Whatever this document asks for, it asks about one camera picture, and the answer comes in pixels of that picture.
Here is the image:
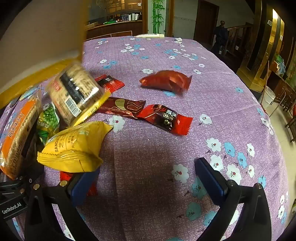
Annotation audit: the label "wooden chair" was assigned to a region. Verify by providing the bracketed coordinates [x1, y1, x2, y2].
[279, 88, 296, 139]

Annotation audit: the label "small red black candy packet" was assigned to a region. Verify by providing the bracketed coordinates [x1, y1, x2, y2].
[95, 75, 125, 93]

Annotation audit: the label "white bucket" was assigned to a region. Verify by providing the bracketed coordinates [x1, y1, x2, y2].
[261, 86, 276, 111]

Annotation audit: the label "green pea packet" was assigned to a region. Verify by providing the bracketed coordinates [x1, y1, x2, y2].
[36, 102, 60, 145]

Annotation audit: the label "clear cracker pack yellow edges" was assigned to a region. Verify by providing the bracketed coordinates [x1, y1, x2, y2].
[46, 61, 111, 128]

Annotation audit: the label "orange cracker pack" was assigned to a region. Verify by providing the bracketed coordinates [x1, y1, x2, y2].
[0, 89, 43, 180]

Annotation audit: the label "purple floral tablecloth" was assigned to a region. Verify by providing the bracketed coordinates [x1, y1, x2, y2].
[0, 36, 296, 241]

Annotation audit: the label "brown wooden door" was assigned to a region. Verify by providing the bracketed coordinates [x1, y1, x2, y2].
[193, 0, 220, 45]

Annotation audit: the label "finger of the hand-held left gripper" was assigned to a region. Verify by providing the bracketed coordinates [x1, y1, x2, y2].
[20, 133, 44, 184]

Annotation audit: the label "bamboo painted pillar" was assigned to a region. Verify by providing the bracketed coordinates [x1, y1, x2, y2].
[148, 0, 170, 35]

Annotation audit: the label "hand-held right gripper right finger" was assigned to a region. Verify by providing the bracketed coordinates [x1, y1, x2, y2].
[194, 157, 272, 241]

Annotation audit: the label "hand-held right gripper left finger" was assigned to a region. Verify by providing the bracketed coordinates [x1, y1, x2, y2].
[24, 170, 100, 241]

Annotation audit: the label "golden framed cabinet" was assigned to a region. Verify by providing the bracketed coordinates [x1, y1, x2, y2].
[236, 0, 292, 93]

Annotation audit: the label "white tube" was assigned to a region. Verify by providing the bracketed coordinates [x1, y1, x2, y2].
[135, 34, 164, 39]

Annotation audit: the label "dark red coffee sachet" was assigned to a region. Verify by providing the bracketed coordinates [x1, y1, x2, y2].
[96, 97, 146, 119]

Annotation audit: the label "wooden display cabinet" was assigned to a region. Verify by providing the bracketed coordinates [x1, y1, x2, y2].
[85, 0, 148, 41]

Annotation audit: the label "glossy red snack packet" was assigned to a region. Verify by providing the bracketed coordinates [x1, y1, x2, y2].
[139, 70, 193, 95]

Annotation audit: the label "yellow sandwich biscuit packet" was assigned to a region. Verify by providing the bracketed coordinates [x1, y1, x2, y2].
[37, 120, 114, 173]

